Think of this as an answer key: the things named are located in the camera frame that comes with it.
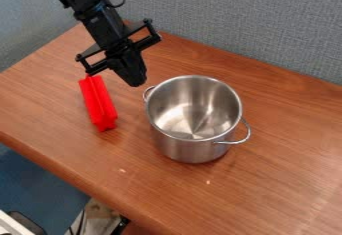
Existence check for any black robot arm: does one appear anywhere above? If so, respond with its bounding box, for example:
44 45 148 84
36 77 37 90
58 0 161 87

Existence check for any white object at corner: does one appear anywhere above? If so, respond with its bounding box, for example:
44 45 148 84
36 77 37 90
0 210 30 235

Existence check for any red rectangular block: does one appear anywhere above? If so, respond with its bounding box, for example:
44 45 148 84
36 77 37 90
78 75 117 132

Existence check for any stainless steel pot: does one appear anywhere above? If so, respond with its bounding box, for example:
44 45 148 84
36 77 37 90
142 75 251 164

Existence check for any black table leg frame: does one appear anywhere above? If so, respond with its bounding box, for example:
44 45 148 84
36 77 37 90
64 210 130 235

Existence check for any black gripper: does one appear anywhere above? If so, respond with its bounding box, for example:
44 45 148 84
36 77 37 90
73 2 161 87

